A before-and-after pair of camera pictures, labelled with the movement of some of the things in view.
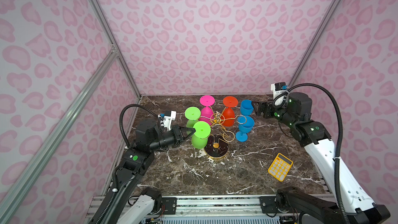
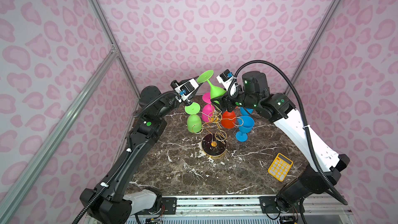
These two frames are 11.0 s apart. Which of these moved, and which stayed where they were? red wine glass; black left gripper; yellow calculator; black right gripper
Moved: black left gripper; black right gripper
Stayed: yellow calculator; red wine glass
